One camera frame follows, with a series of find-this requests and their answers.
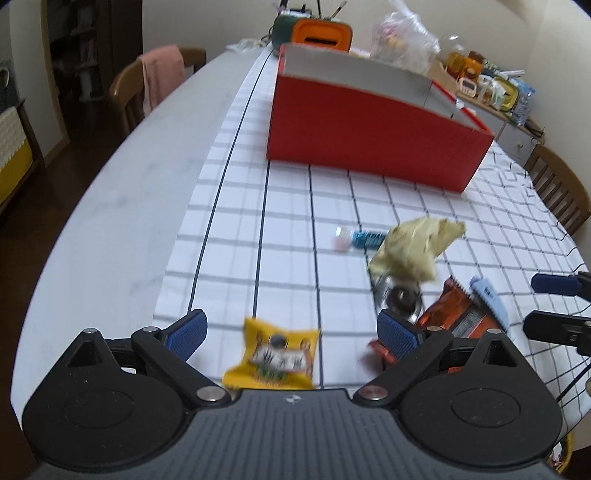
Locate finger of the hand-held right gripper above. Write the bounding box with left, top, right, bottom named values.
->
left=531, top=271, right=591, bottom=296
left=524, top=310, right=591, bottom=356

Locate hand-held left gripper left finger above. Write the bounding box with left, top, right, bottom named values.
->
left=67, top=309, right=232, bottom=409

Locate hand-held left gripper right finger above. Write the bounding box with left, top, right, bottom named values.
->
left=353, top=310, right=527, bottom=409

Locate orange foil snack packet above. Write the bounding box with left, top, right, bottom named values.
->
left=368, top=275, right=506, bottom=372

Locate red cardboard box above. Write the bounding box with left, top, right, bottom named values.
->
left=267, top=43, right=496, bottom=193

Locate clear packet with dark ball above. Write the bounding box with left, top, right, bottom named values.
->
left=372, top=272, right=423, bottom=324

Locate light blue snack packet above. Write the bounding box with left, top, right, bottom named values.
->
left=470, top=276, right=511, bottom=333

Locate pale yellow snack packet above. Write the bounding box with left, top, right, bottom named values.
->
left=368, top=217, right=467, bottom=281

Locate wooden chair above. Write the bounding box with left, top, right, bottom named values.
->
left=108, top=46, right=207, bottom=137
left=524, top=145, right=591, bottom=236

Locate blue wrapped candy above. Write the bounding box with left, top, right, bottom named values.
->
left=335, top=225, right=389, bottom=252

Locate yellow patterned bag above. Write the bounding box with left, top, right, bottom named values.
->
left=547, top=434, right=573, bottom=474

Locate white checkered tablecloth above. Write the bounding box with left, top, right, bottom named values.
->
left=152, top=44, right=589, bottom=425

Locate white wooden cabinet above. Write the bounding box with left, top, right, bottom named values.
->
left=427, top=60, right=546, bottom=164

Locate clear water bottle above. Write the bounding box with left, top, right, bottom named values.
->
left=515, top=85, right=536, bottom=127

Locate yellow green container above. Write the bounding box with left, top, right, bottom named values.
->
left=492, top=76, right=520, bottom=112

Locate orange brown jar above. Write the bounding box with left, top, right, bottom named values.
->
left=464, top=51, right=485, bottom=79

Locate yellow cushion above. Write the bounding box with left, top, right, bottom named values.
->
left=0, top=141, right=34, bottom=204

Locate pink cloth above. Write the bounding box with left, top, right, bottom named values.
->
left=141, top=45, right=185, bottom=116

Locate white quilted cloth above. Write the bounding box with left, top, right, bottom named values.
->
left=0, top=108, right=24, bottom=169

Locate clear plastic bag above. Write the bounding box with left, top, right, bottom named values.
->
left=369, top=0, right=441, bottom=75

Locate dark bookshelf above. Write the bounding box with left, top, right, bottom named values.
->
left=41, top=0, right=112, bottom=102

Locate orange green desk organizer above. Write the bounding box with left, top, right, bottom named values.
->
left=271, top=14, right=354, bottom=56

